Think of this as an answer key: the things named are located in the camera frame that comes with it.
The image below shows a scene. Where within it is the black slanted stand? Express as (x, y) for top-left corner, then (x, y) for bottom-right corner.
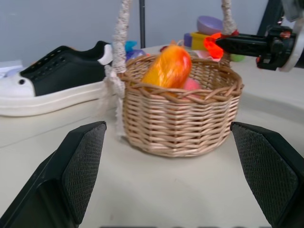
(257, 0), (285, 36)

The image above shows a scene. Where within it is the blue toy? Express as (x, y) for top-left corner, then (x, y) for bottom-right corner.
(124, 40), (138, 54)

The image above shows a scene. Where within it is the wicker basket with rope handle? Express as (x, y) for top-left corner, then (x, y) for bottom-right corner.
(104, 0), (245, 158)

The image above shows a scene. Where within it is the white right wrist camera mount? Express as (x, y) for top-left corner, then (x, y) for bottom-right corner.
(277, 19), (304, 73)

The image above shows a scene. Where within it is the purple plastic bowl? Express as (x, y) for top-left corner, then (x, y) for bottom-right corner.
(196, 15), (224, 34)

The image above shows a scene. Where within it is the purple toy block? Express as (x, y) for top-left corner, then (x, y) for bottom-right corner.
(183, 33), (193, 48)

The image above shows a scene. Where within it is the pink peach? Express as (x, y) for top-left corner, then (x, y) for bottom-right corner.
(182, 77), (203, 93)

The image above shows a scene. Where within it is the black and white sneaker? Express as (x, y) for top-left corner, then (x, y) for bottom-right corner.
(0, 40), (119, 117)

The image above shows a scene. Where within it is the yellow toy block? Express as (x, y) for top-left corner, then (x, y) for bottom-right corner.
(190, 31), (211, 51)

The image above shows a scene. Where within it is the black thin pole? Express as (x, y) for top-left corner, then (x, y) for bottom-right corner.
(138, 0), (146, 48)

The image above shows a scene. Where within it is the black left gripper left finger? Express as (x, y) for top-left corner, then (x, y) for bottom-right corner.
(0, 121), (107, 228)

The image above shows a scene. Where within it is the green round toy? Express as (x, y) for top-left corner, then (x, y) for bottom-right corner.
(229, 53), (247, 63)

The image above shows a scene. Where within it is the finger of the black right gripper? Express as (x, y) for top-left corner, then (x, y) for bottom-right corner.
(214, 33), (268, 46)
(215, 44), (268, 58)

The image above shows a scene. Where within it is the purple round toy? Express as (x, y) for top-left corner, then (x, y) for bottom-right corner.
(125, 49), (149, 62)

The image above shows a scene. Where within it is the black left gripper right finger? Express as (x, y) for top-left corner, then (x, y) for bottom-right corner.
(230, 121), (304, 228)

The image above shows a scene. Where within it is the orange yellow mango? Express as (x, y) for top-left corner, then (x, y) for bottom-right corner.
(141, 45), (193, 97)

